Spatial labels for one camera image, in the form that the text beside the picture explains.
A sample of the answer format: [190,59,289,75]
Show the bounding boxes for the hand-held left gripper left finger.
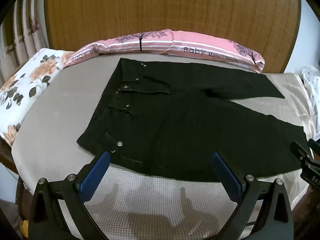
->
[28,151,111,240]

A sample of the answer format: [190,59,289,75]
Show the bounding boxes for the white floral pillow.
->
[0,48,75,147]

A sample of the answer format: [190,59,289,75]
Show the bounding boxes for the striped beige curtain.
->
[0,0,50,90]

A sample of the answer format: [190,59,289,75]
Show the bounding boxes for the black pants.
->
[76,57,312,183]

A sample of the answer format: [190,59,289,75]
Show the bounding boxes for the yellow object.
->
[19,219,29,238]

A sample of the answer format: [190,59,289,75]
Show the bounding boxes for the white dotted cloth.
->
[301,65,320,140]

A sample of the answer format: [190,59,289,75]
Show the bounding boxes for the wooden headboard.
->
[44,0,302,73]

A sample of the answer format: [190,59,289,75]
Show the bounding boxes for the beige bed sheet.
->
[11,53,319,205]

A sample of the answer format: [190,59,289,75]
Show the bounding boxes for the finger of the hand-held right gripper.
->
[289,141,320,190]
[308,138,320,156]

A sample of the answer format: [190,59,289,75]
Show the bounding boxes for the pink tree-print pillow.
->
[162,31,266,73]
[63,29,175,68]

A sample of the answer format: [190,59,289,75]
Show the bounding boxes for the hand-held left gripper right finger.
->
[211,151,294,240]

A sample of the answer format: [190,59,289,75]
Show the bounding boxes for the white textured mat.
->
[57,162,300,240]

